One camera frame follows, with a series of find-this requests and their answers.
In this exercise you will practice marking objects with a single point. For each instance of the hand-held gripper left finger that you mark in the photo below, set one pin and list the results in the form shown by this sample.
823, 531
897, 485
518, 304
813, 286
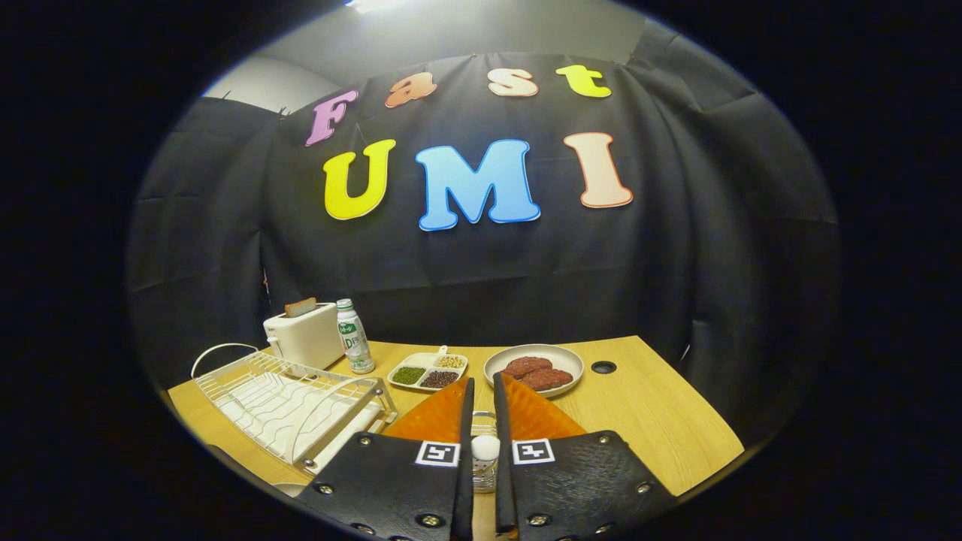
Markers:
464, 496

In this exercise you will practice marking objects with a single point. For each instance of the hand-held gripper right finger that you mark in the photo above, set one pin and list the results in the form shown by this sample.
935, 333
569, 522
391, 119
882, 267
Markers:
503, 488

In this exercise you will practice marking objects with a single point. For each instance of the beige plate with meat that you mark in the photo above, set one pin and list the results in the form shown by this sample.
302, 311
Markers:
562, 356

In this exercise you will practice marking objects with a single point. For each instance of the brown meat patty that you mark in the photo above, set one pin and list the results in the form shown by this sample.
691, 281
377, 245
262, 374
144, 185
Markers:
526, 367
549, 379

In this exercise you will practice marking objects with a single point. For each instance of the pile of dark beans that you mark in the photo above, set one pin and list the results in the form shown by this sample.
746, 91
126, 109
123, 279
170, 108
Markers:
440, 379

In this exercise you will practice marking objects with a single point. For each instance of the white divided tray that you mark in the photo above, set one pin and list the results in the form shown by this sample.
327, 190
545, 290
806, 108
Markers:
430, 369

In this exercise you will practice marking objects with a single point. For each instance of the pile of green beans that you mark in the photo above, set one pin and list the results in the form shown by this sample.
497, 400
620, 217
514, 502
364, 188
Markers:
409, 375

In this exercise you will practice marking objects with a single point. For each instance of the pile of yellow soybeans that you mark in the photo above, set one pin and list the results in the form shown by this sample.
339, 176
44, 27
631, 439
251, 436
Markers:
451, 362

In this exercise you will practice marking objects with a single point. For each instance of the pile of white rice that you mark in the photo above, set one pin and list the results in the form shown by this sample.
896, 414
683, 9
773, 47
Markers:
424, 361

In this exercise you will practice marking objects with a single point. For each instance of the white bottle with green label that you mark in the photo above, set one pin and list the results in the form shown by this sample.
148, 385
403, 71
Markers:
353, 342

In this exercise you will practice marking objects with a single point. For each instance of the white drip tray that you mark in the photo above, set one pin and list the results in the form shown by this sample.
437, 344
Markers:
278, 413

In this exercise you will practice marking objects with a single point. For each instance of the white toaster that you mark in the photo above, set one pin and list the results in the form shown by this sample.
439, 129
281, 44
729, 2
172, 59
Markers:
308, 338

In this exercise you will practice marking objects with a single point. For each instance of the black backdrop cloth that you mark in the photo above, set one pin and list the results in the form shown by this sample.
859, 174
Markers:
601, 285

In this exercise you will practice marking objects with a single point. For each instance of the toast slice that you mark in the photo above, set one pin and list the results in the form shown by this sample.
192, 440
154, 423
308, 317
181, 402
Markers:
301, 306

